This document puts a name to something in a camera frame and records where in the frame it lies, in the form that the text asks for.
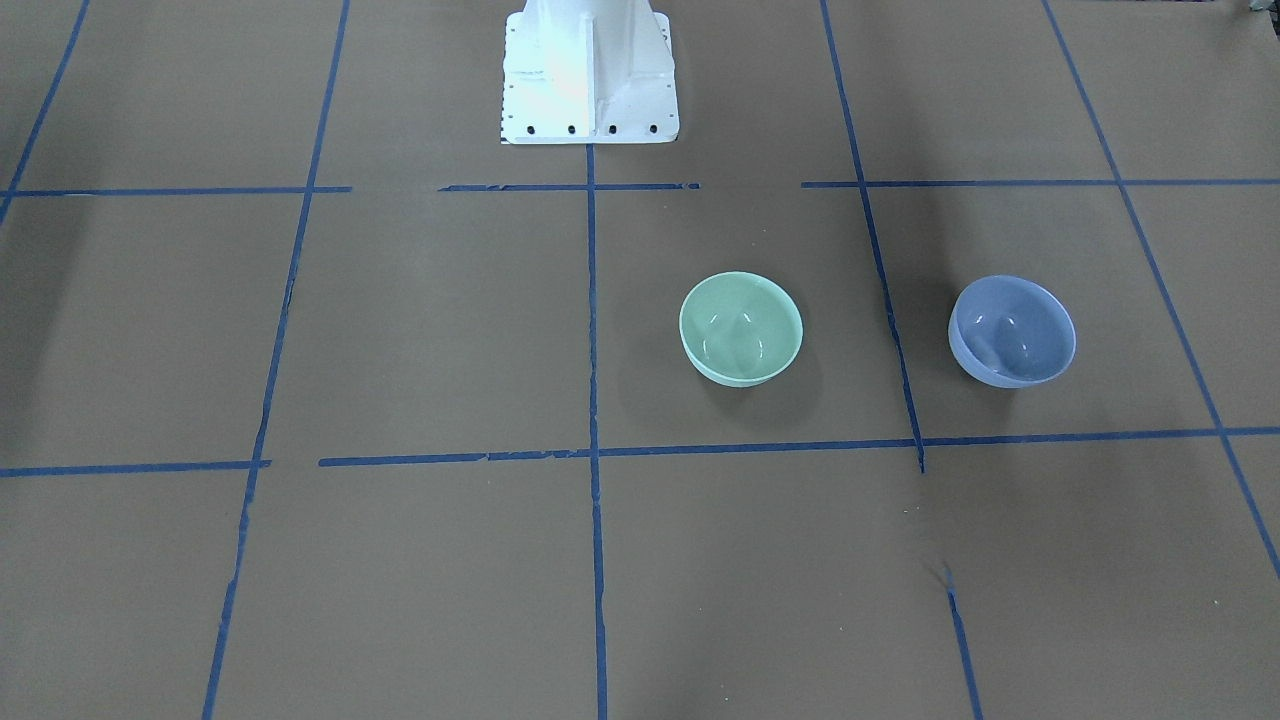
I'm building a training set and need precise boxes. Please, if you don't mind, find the green bowl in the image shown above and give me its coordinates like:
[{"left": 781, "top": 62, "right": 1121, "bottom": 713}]
[{"left": 678, "top": 272, "right": 804, "bottom": 389}]

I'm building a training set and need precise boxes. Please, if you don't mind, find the blue bowl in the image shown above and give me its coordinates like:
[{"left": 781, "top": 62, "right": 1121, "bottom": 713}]
[{"left": 948, "top": 275, "right": 1078, "bottom": 389}]

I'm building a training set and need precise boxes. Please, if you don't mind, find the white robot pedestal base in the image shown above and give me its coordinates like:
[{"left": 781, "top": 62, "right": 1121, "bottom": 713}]
[{"left": 500, "top": 1, "right": 681, "bottom": 145}]

